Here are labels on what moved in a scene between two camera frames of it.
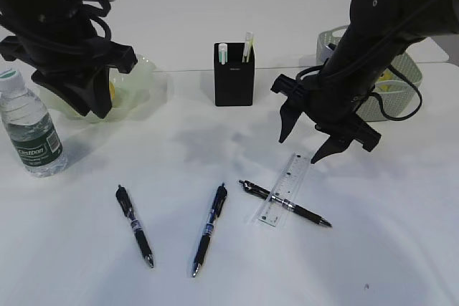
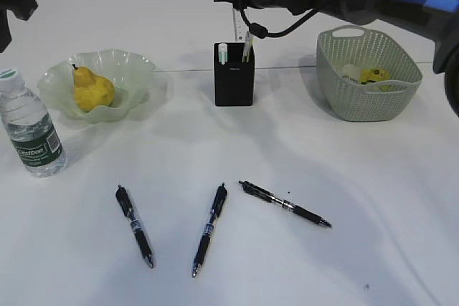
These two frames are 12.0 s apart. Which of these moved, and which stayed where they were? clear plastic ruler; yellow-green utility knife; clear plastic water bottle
Moved: clear plastic ruler
Stayed: yellow-green utility knife; clear plastic water bottle
